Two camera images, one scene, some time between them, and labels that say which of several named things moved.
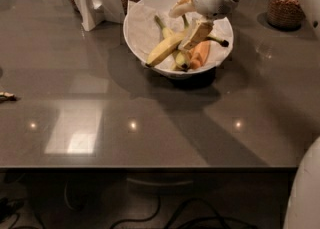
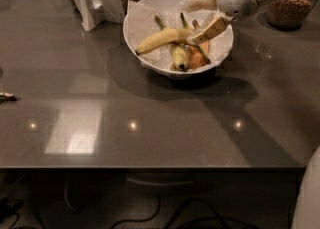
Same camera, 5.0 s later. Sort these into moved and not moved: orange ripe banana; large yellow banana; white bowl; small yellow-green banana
Moved: large yellow banana
Not moved: orange ripe banana; small yellow-green banana; white bowl
